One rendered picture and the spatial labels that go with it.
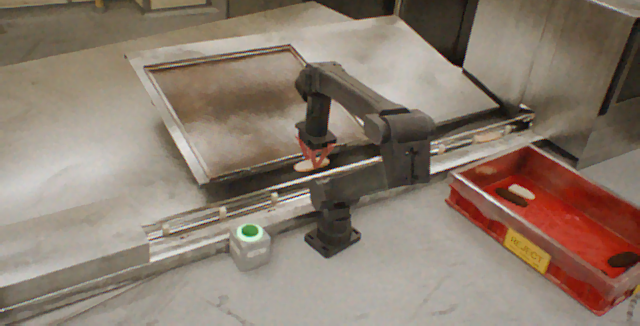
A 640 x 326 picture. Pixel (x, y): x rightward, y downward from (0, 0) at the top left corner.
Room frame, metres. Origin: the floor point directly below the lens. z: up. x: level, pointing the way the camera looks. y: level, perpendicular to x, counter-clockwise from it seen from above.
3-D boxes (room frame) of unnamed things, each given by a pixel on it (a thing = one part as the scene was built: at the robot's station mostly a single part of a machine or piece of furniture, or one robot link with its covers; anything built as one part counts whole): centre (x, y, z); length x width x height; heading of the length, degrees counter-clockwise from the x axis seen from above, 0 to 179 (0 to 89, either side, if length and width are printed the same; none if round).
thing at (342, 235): (1.12, -0.05, 0.86); 0.12 x 0.09 x 0.08; 136
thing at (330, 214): (1.13, -0.04, 0.94); 0.09 x 0.05 x 0.10; 25
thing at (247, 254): (1.02, 0.14, 0.84); 0.08 x 0.08 x 0.11; 35
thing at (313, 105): (1.27, 0.02, 1.11); 0.07 x 0.06 x 0.07; 25
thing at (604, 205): (1.23, -0.61, 0.87); 0.49 x 0.34 x 0.10; 39
